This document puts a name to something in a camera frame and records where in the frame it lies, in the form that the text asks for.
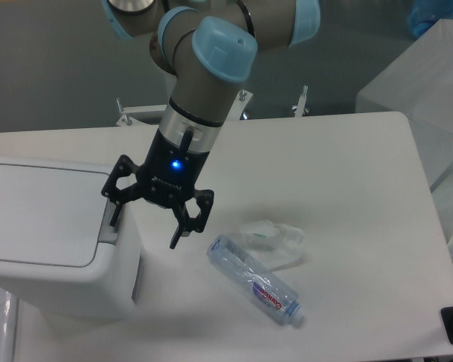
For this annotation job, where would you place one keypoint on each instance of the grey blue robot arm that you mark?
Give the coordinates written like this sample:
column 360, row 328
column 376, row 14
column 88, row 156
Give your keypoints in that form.
column 210, row 52

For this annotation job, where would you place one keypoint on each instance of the crumpled clear plastic wrapper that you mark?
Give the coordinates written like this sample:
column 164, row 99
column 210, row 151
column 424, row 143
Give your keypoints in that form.
column 276, row 246

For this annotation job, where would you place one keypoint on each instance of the translucent plastic cover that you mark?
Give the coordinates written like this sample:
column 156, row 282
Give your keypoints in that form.
column 419, row 84

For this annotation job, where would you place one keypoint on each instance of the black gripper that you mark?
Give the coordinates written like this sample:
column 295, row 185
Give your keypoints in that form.
column 171, row 173

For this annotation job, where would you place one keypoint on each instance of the white trash can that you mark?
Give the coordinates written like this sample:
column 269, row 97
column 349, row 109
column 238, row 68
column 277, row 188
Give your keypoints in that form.
column 64, row 247

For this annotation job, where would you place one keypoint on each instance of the clear plastic water bottle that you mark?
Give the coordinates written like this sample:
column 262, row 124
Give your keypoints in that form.
column 264, row 289

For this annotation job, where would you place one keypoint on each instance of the blue water jug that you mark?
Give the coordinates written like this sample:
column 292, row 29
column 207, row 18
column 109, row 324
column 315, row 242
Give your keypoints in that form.
column 424, row 14

